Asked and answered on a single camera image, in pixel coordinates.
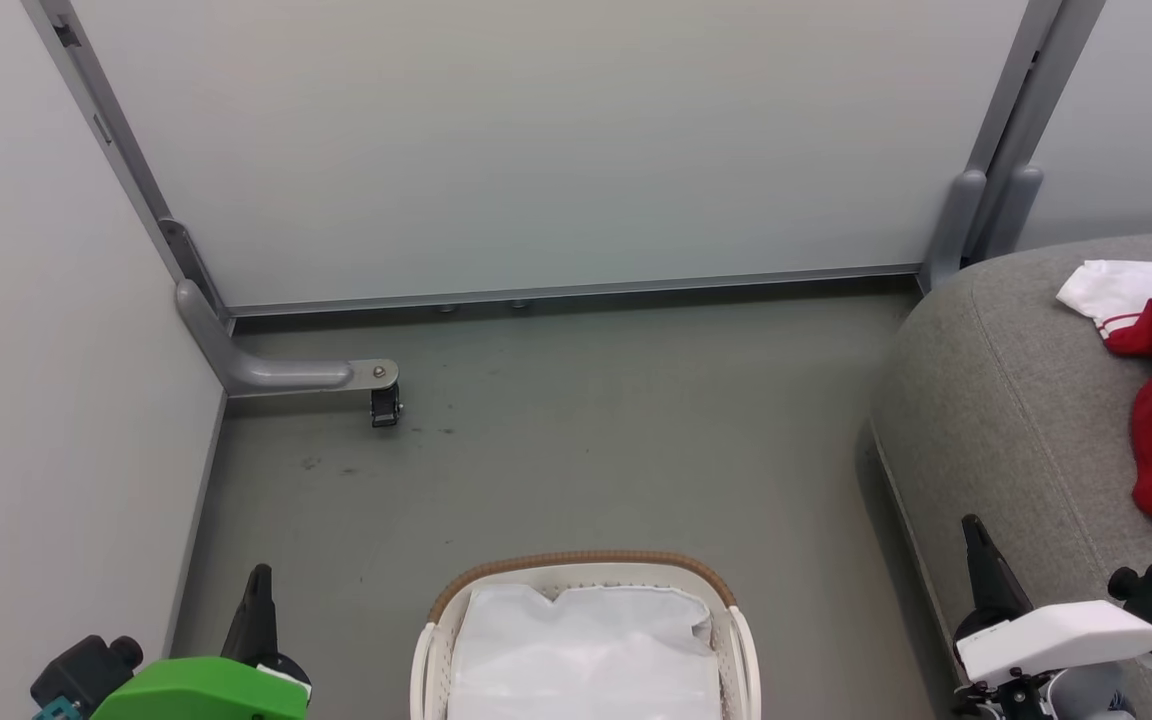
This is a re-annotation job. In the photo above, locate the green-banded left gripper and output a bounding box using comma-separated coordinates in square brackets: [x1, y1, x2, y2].
[116, 563, 314, 720]

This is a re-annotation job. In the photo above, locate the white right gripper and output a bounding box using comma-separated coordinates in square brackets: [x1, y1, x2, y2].
[952, 514, 1152, 719]

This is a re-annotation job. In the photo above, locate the white laundry basket brown rim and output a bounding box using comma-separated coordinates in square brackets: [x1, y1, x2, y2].
[410, 550, 763, 720]

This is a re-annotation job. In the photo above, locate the grey fabric sofa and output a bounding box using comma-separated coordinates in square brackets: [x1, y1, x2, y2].
[868, 232, 1152, 720]

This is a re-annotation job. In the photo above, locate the white cloth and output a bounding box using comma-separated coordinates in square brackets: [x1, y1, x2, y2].
[447, 584, 724, 720]

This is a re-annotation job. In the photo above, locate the grey partition foot bracket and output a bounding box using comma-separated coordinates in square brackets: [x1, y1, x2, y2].
[174, 279, 401, 398]

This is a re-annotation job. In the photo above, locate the grey partition post with foot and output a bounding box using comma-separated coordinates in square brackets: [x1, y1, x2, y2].
[976, 0, 1107, 263]
[920, 0, 1067, 293]

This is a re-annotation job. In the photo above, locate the grey partition bottom rail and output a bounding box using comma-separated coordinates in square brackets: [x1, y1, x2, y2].
[226, 264, 924, 320]

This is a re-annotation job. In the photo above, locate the grey partition corner post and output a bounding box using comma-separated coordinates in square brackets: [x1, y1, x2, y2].
[21, 0, 232, 321]

